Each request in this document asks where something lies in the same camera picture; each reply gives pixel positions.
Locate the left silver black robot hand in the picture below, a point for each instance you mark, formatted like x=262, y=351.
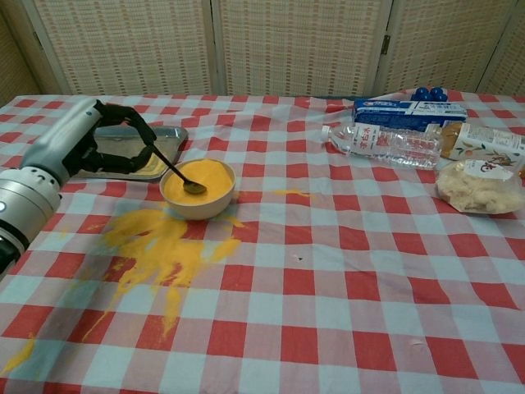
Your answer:
x=57, y=139

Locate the black spoon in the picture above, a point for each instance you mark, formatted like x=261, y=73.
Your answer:
x=194, y=189

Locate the stainless steel tray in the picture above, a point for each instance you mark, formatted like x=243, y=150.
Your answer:
x=119, y=141

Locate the off-white bowl of yellow powder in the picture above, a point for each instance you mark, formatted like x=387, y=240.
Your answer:
x=205, y=205

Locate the spilled yellow powder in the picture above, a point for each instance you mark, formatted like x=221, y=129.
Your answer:
x=160, y=250

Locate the bamboo folding screen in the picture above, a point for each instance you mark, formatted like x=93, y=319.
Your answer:
x=287, y=45

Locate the red white checked tablecloth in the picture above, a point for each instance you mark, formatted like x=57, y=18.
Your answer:
x=328, y=295

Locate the clear plastic water bottle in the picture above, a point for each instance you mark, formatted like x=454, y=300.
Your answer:
x=381, y=145

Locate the blue toothpaste box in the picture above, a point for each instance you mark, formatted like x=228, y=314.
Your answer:
x=393, y=115

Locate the metal screen hinge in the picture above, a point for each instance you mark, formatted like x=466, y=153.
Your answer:
x=385, y=44

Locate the blue bottle caps pack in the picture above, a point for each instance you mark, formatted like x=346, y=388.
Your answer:
x=428, y=94

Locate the clear bag of snacks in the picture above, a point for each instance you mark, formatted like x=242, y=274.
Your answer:
x=476, y=191

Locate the orange tea drink bottle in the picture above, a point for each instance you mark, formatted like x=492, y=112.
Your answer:
x=480, y=143

